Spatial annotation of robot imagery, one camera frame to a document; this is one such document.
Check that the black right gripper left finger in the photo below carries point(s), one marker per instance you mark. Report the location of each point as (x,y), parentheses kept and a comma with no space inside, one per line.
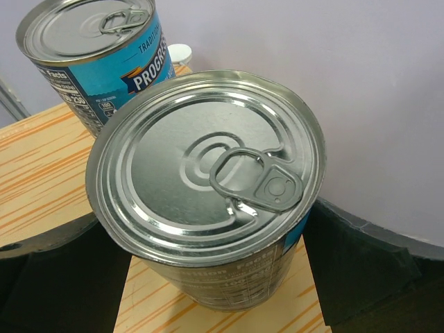
(68,279)

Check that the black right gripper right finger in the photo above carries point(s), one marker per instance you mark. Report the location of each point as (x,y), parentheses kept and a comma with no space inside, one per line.
(370,279)

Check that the blue Progresso soup can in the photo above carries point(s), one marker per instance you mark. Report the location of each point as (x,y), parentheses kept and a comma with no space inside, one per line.
(97,55)

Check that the wooden cube counter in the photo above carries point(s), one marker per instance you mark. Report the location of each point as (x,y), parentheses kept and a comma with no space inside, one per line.
(43,166)

